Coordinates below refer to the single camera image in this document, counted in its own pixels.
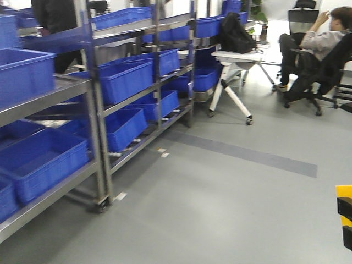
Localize blue bin middle shelf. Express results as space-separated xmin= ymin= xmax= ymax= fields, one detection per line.
xmin=67 ymin=60 xmax=155 ymax=106

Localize white office desk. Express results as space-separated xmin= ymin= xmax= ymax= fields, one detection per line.
xmin=207 ymin=49 xmax=276 ymax=125

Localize black office chair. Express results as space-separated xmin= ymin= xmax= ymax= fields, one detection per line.
xmin=283 ymin=31 xmax=351 ymax=116

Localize blue bin upper left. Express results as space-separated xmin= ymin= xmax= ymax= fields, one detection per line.
xmin=1 ymin=48 xmax=56 ymax=108

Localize black backpack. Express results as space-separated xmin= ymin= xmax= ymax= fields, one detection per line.
xmin=219 ymin=12 xmax=256 ymax=54

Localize blue bin lower middle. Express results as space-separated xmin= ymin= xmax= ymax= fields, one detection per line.
xmin=104 ymin=109 xmax=148 ymax=152

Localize seated person grey shirt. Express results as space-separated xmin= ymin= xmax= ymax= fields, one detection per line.
xmin=278 ymin=7 xmax=351 ymax=100

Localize blue bin bottom left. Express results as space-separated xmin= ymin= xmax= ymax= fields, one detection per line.
xmin=1 ymin=128 xmax=90 ymax=205

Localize standing person dark clothes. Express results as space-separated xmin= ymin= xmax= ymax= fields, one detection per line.
xmin=31 ymin=0 xmax=82 ymax=74

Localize metal shelf rack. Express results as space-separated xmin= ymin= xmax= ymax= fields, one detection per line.
xmin=1 ymin=1 xmax=196 ymax=241

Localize blue bin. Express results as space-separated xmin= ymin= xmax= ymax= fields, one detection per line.
xmin=1 ymin=48 xmax=56 ymax=108
xmin=104 ymin=109 xmax=148 ymax=152
xmin=1 ymin=128 xmax=90 ymax=205

